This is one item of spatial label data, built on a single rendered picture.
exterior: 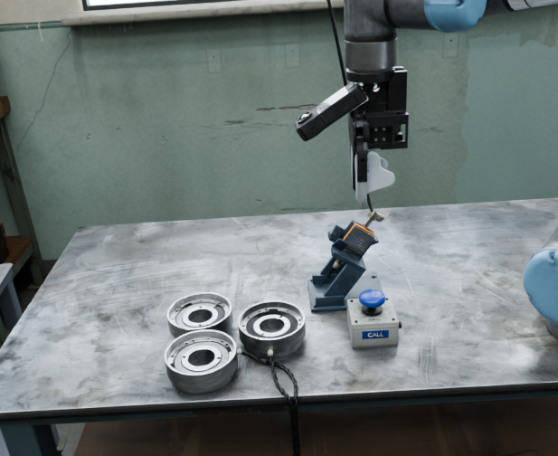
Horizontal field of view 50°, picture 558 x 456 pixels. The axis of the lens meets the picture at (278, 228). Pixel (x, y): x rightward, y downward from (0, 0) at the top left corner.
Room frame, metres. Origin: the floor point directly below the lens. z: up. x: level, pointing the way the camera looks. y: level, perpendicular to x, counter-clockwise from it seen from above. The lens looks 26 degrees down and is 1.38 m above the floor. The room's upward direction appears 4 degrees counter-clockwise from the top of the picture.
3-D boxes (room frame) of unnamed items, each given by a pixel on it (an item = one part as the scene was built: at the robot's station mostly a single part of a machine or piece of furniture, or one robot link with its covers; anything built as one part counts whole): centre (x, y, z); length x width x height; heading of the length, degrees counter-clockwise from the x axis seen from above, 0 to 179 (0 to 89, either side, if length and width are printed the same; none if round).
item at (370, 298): (0.78, -0.14, 0.85); 0.04 x 0.04 x 0.05
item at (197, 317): (0.82, 0.14, 0.82); 0.10 x 0.10 x 0.04
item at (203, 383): (0.71, 0.13, 0.82); 0.10 x 0.10 x 0.04
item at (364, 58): (0.90, -0.15, 1.21); 0.08 x 0.08 x 0.05
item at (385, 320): (0.78, -0.14, 0.82); 0.08 x 0.07 x 0.05; 89
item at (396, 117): (0.89, -0.16, 1.13); 0.09 x 0.08 x 0.12; 89
